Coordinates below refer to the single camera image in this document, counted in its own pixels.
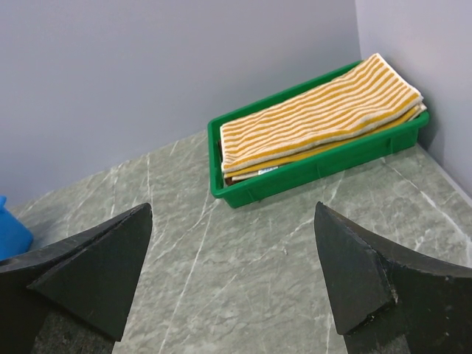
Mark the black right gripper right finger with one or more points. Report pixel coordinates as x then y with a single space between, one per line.
386 298

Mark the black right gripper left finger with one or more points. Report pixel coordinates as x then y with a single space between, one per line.
75 295

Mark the brown towel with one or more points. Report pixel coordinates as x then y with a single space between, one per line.
228 180

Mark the cream yellow striped towel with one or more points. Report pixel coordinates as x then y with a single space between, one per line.
369 98

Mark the blue plastic bin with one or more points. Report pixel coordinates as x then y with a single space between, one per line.
15 236

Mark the green plastic tray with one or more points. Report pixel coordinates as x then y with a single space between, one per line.
310 169

